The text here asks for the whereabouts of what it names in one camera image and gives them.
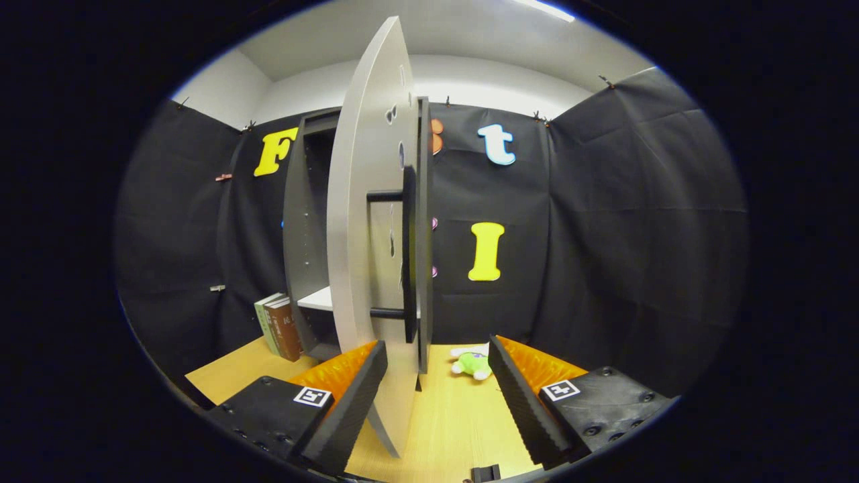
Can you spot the white cabinet shelf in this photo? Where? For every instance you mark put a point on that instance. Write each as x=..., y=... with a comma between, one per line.
x=317, y=299

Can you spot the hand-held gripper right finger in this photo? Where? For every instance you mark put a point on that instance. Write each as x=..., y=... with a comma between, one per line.
x=523, y=409

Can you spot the green plush toy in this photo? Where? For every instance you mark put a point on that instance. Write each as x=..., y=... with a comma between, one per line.
x=473, y=365

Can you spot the black backdrop cloth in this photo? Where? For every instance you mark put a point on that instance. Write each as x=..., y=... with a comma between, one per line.
x=604, y=235

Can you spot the long ceiling light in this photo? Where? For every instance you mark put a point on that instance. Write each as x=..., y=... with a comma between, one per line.
x=547, y=10

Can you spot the green spine book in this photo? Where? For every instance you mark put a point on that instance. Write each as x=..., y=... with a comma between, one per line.
x=263, y=322

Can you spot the dark grey cabinet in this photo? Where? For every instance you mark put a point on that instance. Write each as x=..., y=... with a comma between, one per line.
x=305, y=235

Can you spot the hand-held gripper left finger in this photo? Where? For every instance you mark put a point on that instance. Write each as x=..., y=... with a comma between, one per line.
x=349, y=416

